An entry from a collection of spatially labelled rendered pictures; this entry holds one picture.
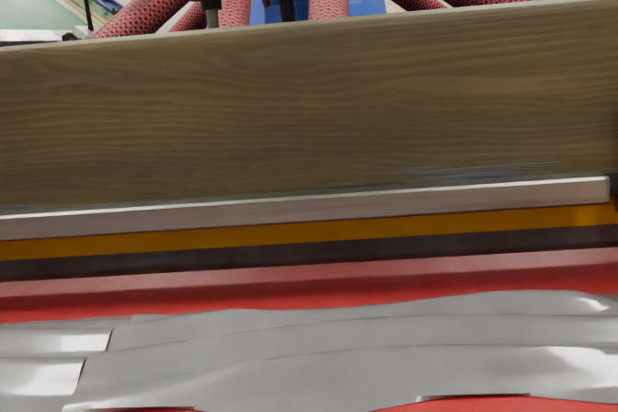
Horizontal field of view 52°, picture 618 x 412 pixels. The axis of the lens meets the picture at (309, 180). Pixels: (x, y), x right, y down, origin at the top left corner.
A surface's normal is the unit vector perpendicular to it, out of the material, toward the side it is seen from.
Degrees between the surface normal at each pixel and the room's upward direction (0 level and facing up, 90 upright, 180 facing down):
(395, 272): 0
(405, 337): 27
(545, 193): 90
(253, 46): 90
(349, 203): 90
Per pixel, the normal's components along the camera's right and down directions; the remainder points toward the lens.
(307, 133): -0.07, 0.18
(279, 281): -0.08, -0.98
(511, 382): -0.10, -0.73
